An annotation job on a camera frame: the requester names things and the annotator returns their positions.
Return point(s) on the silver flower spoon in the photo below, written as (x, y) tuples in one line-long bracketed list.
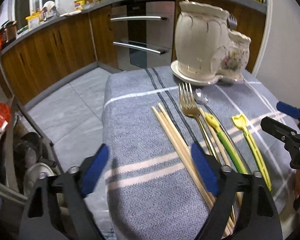
[(201, 99)]

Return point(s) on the grey kitchen countertop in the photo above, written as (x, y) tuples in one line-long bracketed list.
[(90, 7)]

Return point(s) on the wooden kitchen cabinets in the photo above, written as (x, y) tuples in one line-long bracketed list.
[(63, 50)]

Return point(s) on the cream ceramic utensil holder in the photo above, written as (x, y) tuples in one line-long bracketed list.
[(207, 50)]

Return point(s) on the yellow green tulip utensil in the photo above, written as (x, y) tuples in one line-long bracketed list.
[(214, 123)]

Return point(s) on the blue striped tablecloth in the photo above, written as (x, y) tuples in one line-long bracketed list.
[(150, 193)]

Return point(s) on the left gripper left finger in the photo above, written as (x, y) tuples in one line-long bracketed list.
[(56, 208)]

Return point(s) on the white pot lid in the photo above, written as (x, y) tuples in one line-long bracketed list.
[(33, 174)]

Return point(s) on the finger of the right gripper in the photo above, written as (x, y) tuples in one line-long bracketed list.
[(287, 135), (289, 110)]

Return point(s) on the gold metal fork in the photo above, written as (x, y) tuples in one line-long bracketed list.
[(190, 109)]

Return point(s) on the metal storage rack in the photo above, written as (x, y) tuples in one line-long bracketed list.
[(9, 191)]

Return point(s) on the yellow oil bottle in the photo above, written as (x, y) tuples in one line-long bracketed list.
[(79, 4)]

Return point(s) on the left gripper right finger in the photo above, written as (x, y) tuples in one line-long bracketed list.
[(258, 217)]

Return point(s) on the stainless steel oven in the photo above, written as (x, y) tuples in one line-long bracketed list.
[(143, 33)]

